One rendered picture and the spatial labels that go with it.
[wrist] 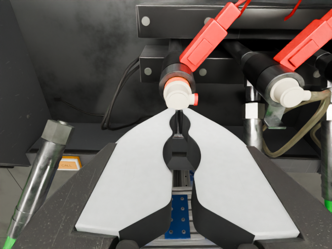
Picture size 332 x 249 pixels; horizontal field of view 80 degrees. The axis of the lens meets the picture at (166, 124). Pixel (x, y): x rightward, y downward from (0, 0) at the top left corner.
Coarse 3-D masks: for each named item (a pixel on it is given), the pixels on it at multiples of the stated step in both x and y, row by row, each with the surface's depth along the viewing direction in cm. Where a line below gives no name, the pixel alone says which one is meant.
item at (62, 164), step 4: (64, 156) 42; (68, 156) 42; (72, 156) 42; (60, 164) 42; (64, 164) 42; (68, 164) 42; (72, 164) 42; (80, 164) 43; (60, 168) 42; (64, 168) 42; (68, 168) 42; (72, 168) 42; (76, 168) 42
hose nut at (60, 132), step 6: (48, 120) 16; (60, 120) 17; (48, 126) 16; (54, 126) 16; (60, 126) 16; (66, 126) 16; (72, 126) 17; (48, 132) 16; (54, 132) 16; (60, 132) 16; (66, 132) 16; (72, 132) 17; (48, 138) 16; (54, 138) 16; (60, 138) 16; (66, 138) 16
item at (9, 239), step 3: (9, 237) 16; (6, 240) 16; (9, 240) 15; (12, 240) 15; (15, 240) 16; (6, 243) 16; (9, 243) 15; (12, 243) 15; (3, 246) 16; (6, 246) 15; (9, 246) 15
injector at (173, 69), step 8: (176, 40) 27; (168, 48) 26; (176, 48) 22; (168, 56) 19; (176, 56) 18; (168, 64) 16; (176, 64) 16; (184, 64) 16; (168, 72) 15; (176, 72) 14; (184, 72) 14; (192, 72) 17; (160, 80) 15; (192, 80) 15; (160, 88) 15; (192, 88) 15
